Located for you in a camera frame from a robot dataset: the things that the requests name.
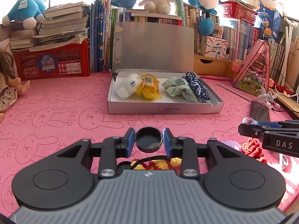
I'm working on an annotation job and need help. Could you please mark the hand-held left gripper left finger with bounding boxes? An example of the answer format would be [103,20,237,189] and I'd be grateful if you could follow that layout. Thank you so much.
[47,128,136,180]

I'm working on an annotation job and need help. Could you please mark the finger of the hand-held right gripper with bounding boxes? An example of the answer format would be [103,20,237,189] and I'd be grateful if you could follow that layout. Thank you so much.
[252,120,299,131]
[238,123,265,137]

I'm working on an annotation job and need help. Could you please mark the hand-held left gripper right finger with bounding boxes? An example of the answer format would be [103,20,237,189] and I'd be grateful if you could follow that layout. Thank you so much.
[163,128,252,180]

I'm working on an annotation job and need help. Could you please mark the black round lid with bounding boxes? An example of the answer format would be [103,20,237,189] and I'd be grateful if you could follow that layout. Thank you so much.
[117,161,131,175]
[135,126,163,153]

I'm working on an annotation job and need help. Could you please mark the red crochet piece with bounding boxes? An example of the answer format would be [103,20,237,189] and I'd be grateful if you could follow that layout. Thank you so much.
[241,137,268,165]

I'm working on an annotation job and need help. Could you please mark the yellow red crochet hair band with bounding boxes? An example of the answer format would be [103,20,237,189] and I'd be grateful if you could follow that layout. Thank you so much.
[130,156,183,171]

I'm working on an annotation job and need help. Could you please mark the purple plush toy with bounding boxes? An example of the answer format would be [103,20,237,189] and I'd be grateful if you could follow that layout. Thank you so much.
[221,140,241,151]

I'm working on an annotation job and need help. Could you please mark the green checked cloth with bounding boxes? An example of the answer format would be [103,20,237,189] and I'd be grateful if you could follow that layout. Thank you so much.
[162,77,202,103]

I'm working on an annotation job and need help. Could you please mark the white fluffy plush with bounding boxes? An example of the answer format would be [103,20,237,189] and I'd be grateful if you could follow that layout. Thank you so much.
[116,73,142,99]

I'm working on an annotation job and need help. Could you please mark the yellow snack packet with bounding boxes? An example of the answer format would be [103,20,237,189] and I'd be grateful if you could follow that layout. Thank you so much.
[137,74,162,101]

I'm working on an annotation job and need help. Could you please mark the blue patterned fabric pouch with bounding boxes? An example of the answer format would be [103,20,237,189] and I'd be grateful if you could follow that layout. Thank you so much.
[185,72,211,101]

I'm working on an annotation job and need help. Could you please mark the silver cardboard box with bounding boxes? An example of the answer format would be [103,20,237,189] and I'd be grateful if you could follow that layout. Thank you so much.
[107,21,224,115]

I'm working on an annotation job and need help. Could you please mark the smartphone in red case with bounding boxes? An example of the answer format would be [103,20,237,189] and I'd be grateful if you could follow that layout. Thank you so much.
[249,100,270,123]

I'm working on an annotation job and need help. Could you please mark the white paper windmill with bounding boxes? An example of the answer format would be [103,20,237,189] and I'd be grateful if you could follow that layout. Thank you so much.
[257,86,279,109]

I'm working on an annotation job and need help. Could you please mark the thin metal rod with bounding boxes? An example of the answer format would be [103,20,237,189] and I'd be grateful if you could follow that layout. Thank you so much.
[217,83,254,103]

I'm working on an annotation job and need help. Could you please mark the pink triangular toy house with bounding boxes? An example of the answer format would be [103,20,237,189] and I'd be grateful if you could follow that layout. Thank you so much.
[232,40,274,96]

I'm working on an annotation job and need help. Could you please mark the wooden desktop drawer organizer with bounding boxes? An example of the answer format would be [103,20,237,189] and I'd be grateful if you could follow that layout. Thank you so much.
[193,54,243,78]

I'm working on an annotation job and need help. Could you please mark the pink rabbit print towel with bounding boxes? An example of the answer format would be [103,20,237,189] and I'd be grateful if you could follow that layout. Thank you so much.
[0,72,299,215]

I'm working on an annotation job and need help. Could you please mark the white desk lamp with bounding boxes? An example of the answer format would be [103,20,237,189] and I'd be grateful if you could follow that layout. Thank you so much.
[281,16,299,84]

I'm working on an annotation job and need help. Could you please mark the white label printer box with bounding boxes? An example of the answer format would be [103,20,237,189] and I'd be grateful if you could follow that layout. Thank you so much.
[202,36,228,60]

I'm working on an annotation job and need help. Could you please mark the row of upright books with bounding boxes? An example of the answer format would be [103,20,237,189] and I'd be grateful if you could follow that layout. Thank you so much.
[182,0,260,62]

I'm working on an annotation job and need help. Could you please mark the blue cardboard box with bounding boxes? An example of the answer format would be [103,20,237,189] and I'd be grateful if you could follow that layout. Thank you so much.
[253,1,284,43]

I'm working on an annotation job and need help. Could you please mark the row of blue books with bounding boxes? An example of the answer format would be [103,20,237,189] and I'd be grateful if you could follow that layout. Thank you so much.
[90,0,112,73]

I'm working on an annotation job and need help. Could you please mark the red plastic basket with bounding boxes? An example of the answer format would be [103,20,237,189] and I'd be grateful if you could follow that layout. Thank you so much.
[221,1,258,25]

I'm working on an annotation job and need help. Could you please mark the stacked books with dark spines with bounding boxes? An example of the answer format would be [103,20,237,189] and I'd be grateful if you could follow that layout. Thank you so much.
[112,7,184,27]

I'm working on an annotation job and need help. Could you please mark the red plastic crate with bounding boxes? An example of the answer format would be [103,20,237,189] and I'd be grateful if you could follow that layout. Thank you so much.
[13,39,91,81]

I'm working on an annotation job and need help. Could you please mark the brown-haired baby doll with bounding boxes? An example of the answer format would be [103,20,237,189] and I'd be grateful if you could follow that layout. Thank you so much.
[0,49,31,124]

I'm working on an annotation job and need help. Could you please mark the stack of worn books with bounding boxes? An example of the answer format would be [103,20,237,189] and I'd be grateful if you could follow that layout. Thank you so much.
[9,2,90,52]

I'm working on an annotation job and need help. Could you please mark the blue cat plush toy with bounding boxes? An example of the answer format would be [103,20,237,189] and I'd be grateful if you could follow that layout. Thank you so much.
[2,0,47,27]

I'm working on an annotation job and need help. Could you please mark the white charging cable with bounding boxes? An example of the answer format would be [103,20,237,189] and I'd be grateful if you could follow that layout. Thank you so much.
[279,154,290,171]

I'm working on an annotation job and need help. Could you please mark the black cable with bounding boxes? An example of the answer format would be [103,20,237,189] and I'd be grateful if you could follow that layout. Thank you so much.
[270,68,288,89]

